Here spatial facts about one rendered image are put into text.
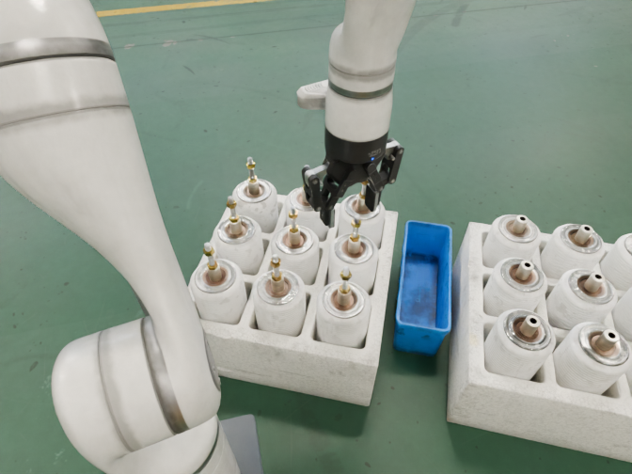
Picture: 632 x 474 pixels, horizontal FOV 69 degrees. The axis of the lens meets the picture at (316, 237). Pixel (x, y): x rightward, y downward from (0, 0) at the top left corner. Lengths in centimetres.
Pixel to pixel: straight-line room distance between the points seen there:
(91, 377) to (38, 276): 101
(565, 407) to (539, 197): 75
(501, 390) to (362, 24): 63
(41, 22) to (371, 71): 29
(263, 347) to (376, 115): 50
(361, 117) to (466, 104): 134
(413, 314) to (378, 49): 75
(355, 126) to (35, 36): 31
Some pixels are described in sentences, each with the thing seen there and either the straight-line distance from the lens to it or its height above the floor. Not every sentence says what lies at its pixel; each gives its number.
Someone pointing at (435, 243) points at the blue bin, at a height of 6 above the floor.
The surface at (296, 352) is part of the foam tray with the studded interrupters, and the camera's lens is 84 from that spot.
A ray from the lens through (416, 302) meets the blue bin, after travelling 113.
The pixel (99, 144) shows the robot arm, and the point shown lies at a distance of 31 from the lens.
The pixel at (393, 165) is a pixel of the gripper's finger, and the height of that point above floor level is 54.
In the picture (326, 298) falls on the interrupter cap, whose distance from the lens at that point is 80.
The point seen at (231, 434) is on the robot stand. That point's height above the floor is 30.
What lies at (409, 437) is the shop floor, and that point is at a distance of 98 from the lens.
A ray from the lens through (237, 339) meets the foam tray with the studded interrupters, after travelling 86.
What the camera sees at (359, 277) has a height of 22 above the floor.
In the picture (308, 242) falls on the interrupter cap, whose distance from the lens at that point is 88.
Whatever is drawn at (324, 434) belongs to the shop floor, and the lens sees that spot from 97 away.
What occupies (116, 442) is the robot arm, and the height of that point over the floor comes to 60.
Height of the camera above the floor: 92
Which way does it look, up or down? 48 degrees down
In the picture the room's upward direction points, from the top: straight up
